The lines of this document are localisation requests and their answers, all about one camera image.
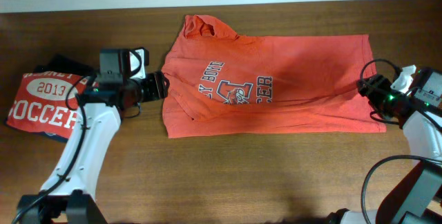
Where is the orange soccer t-shirt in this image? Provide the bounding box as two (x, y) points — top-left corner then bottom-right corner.
(162, 15), (386, 138)

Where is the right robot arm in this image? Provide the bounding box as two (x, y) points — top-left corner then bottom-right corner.
(326, 66), (441, 224)

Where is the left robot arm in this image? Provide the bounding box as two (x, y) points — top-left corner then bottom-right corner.
(13, 47), (170, 223)

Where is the folded navy shirt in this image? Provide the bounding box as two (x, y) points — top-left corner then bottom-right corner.
(4, 53), (95, 144)

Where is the folded red 2013 soccer shirt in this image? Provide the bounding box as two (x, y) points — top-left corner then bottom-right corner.
(6, 71), (91, 140)

